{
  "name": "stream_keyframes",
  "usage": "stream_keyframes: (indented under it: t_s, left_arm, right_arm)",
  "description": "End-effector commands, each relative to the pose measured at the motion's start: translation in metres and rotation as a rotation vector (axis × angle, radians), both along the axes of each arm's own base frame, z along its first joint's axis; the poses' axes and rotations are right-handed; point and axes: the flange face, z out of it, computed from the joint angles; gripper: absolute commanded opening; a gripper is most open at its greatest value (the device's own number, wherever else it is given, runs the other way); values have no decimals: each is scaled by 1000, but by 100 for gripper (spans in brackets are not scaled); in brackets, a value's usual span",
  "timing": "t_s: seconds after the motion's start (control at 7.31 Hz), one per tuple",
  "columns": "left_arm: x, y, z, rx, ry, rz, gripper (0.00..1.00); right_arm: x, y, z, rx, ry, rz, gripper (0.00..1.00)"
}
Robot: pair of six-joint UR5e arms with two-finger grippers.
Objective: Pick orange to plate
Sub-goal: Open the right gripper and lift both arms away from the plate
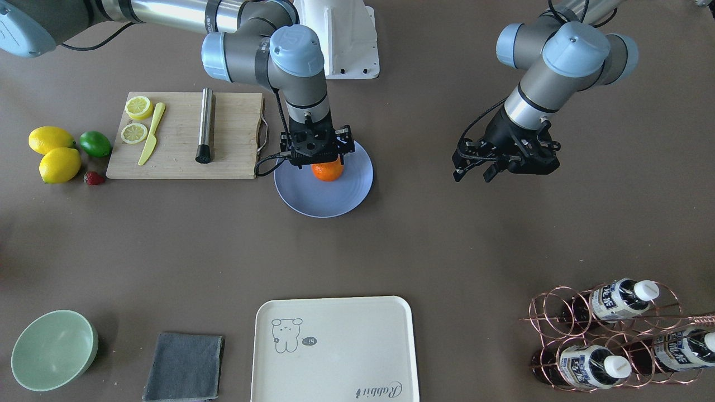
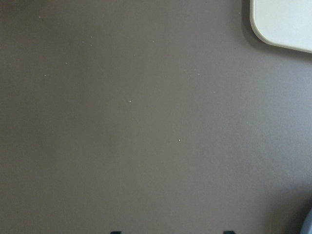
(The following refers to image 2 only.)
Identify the blue plate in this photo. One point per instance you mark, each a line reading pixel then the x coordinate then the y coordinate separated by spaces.
pixel 307 225

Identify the cream rabbit tray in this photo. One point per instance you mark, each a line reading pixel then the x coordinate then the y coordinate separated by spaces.
pixel 283 23

